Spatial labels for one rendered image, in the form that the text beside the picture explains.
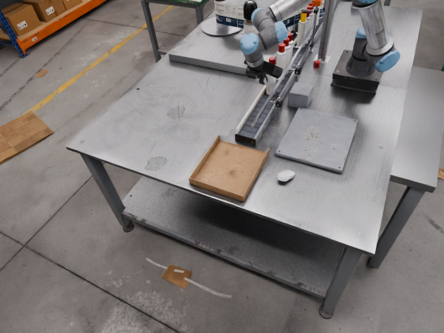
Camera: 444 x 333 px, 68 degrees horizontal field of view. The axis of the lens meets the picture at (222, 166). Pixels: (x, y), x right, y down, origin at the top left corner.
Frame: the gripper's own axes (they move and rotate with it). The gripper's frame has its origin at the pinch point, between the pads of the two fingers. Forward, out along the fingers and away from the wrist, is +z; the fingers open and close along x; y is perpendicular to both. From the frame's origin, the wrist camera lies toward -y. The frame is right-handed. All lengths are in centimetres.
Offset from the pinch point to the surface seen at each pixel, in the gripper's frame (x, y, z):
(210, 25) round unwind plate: -54, 68, 43
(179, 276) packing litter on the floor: 113, 27, 49
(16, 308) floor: 164, 109, 21
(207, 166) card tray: 50, 10, -10
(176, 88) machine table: 8, 57, 15
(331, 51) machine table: -52, -18, 49
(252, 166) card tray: 43.8, -9.0, -6.4
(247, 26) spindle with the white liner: -39, 28, 17
